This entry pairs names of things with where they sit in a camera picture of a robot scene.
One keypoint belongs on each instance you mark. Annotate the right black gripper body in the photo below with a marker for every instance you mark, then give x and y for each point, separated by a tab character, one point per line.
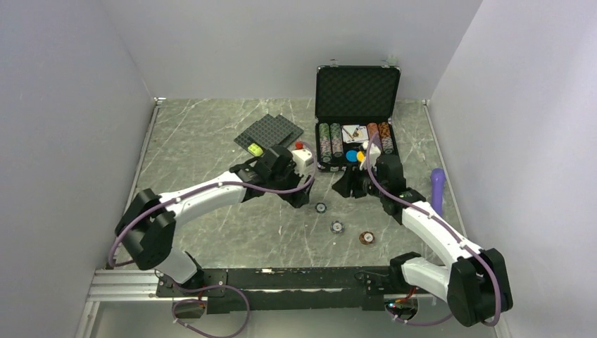
364	182

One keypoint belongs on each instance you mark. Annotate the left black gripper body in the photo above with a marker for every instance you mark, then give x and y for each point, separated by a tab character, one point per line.
288	180

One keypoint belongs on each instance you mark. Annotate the purple-grey chip stack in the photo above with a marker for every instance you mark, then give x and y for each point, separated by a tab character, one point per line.
337	148

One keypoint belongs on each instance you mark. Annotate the small chip stack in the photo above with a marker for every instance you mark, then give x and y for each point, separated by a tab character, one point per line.
387	145

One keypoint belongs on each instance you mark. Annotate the purple chip stack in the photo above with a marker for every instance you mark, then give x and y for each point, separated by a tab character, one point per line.
377	145

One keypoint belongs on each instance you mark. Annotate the grey chip stack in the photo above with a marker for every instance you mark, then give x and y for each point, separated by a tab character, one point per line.
325	148

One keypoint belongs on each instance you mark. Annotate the red chip stack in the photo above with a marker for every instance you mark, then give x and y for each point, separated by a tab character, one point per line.
372	128

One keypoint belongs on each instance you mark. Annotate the dark green chip stack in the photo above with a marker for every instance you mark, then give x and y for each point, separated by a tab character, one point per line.
335	132

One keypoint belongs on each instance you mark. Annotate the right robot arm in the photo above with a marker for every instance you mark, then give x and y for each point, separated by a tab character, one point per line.
471	280

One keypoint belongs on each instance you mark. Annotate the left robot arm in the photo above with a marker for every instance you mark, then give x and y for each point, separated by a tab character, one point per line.
147	227

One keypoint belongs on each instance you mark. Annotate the blue dealer button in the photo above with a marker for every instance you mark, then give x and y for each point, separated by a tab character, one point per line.
352	156

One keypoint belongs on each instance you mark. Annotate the yellow-green dice block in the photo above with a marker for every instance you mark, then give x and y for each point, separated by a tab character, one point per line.
255	150

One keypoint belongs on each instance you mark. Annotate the playing cards deck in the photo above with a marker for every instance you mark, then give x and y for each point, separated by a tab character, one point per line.
354	133

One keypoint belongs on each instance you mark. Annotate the dark foam pad top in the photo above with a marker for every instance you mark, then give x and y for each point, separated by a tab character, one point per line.
263	132

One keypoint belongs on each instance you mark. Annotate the black poker case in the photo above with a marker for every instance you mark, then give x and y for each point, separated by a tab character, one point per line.
352	95

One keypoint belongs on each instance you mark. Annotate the purple cylinder object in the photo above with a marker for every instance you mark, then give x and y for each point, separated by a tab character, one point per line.
438	179

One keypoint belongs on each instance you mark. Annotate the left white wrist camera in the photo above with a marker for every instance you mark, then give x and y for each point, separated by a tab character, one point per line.
303	159

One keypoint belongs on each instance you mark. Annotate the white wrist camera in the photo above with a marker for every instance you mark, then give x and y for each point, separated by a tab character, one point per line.
303	159
366	147

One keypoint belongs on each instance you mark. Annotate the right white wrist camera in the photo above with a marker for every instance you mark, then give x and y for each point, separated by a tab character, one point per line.
366	147

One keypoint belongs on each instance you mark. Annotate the black base frame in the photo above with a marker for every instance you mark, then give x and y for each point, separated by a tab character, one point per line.
368	288

